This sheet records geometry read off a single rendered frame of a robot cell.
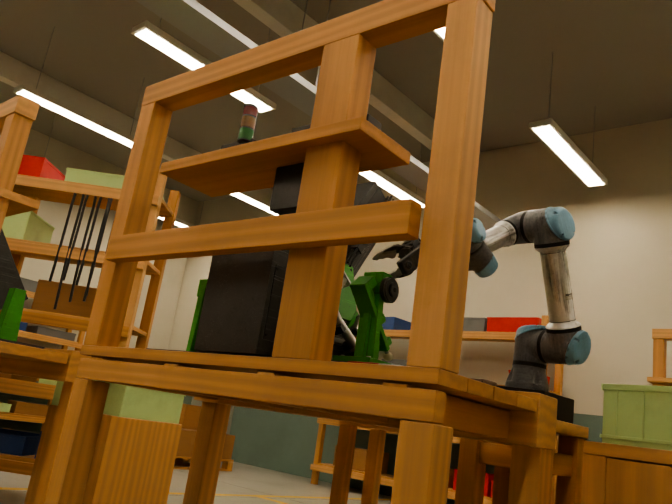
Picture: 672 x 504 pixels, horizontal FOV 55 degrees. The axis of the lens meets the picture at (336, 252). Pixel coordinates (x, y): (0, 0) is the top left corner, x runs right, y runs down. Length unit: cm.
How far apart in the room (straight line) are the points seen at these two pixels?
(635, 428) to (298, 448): 806
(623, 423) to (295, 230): 107
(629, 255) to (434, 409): 653
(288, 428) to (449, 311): 857
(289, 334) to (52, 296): 323
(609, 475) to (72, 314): 365
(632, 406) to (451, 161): 90
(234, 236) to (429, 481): 92
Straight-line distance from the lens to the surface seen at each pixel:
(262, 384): 180
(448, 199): 158
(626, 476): 202
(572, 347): 231
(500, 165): 895
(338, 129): 184
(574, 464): 245
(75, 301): 479
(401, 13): 197
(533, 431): 197
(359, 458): 846
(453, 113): 168
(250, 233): 191
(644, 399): 205
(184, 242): 214
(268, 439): 1028
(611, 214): 811
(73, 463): 251
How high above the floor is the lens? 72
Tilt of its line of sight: 15 degrees up
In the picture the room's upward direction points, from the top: 9 degrees clockwise
